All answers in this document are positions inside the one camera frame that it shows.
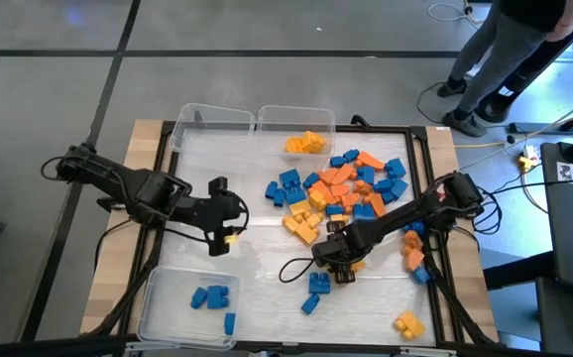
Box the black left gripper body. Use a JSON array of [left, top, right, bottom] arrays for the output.
[[186, 193, 247, 232]]

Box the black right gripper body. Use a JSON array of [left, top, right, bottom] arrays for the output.
[[333, 221, 385, 269]]

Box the orange wedge toy block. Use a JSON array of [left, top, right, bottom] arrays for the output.
[[356, 151, 386, 173], [329, 164, 356, 186]]

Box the clear plastic bin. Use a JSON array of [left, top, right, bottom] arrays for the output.
[[169, 102, 257, 156], [255, 104, 337, 173], [136, 265, 242, 352]]

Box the person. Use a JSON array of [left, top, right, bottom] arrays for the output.
[[434, 0, 573, 139]]

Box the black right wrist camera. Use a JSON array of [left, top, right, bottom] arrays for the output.
[[310, 243, 335, 268]]

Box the black left camera cable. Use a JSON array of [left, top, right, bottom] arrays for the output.
[[230, 191, 251, 235]]

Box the black camera cable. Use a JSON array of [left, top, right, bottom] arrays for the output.
[[279, 256, 318, 285], [230, 191, 251, 235]]

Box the black right camera cable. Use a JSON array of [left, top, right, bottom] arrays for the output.
[[279, 256, 318, 285]]

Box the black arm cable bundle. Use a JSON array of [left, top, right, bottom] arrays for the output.
[[85, 232, 162, 343], [422, 232, 499, 347]]

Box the black metal table frame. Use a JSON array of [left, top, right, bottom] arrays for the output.
[[117, 118, 499, 348]]

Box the silver frame bracket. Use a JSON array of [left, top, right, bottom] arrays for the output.
[[399, 346, 459, 357]]

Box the black coiled cable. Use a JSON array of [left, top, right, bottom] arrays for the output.
[[470, 190, 505, 236]]

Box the black floor cable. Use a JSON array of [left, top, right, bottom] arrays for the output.
[[414, 81, 516, 128]]

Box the yellow floor cable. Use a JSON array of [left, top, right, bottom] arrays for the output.
[[453, 140, 511, 150]]

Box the white floor cable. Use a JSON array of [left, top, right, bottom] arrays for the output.
[[427, 1, 491, 25]]

